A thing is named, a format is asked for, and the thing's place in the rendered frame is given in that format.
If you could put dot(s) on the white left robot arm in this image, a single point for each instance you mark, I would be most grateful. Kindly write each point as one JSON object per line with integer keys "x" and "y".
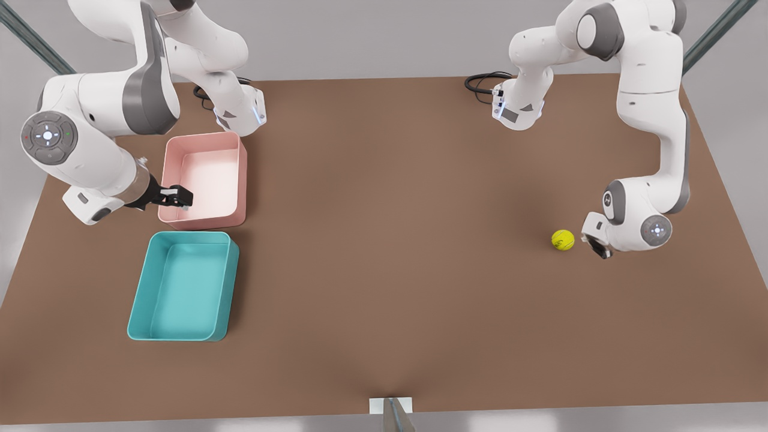
{"x": 651, "y": 72}

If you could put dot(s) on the pink rectangular tray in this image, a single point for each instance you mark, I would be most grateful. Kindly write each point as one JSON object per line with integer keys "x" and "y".
{"x": 207, "y": 180}

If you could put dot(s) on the yellow tennis ball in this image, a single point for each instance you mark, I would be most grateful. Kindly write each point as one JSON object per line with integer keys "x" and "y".
{"x": 563, "y": 240}

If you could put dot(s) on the teal rectangular tray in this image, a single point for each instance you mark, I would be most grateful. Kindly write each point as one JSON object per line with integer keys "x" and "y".
{"x": 186, "y": 288}

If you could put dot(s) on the silver frame post with foot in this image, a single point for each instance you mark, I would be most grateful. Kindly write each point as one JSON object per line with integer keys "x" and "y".
{"x": 393, "y": 414}

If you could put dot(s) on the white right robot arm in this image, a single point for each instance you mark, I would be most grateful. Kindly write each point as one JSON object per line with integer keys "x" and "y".
{"x": 96, "y": 102}

